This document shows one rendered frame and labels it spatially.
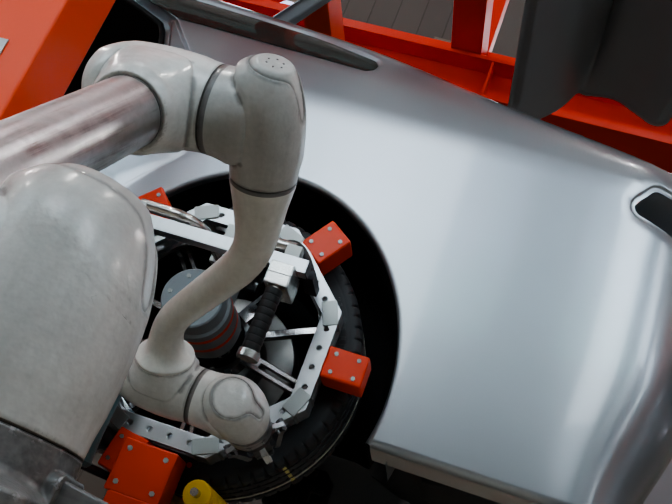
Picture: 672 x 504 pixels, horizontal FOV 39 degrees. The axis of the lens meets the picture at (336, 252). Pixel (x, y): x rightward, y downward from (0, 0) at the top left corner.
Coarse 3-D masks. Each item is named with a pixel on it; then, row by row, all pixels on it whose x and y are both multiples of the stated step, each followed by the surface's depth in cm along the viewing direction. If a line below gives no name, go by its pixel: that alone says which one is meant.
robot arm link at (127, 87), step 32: (96, 64) 130; (128, 64) 124; (160, 64) 126; (192, 64) 129; (64, 96) 112; (96, 96) 113; (128, 96) 118; (160, 96) 123; (192, 96) 127; (0, 128) 98; (32, 128) 100; (64, 128) 104; (96, 128) 109; (128, 128) 116; (160, 128) 125; (192, 128) 129; (0, 160) 93; (32, 160) 98; (64, 160) 103; (96, 160) 110
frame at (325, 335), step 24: (216, 216) 211; (168, 240) 211; (336, 312) 199; (336, 336) 202; (312, 360) 195; (312, 384) 193; (120, 408) 194; (288, 408) 191; (144, 432) 191; (168, 432) 191; (192, 456) 193; (216, 456) 190
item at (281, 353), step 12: (240, 300) 230; (276, 324) 227; (264, 348) 224; (276, 348) 224; (288, 348) 224; (276, 360) 223; (288, 360) 223; (240, 372) 218; (252, 372) 220; (288, 372) 221; (264, 384) 221; (288, 384) 220; (276, 396) 219
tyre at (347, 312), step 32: (288, 224) 219; (352, 288) 212; (352, 320) 207; (352, 352) 204; (320, 416) 199; (352, 416) 217; (288, 448) 196; (320, 448) 206; (192, 480) 195; (224, 480) 195; (256, 480) 197; (288, 480) 208
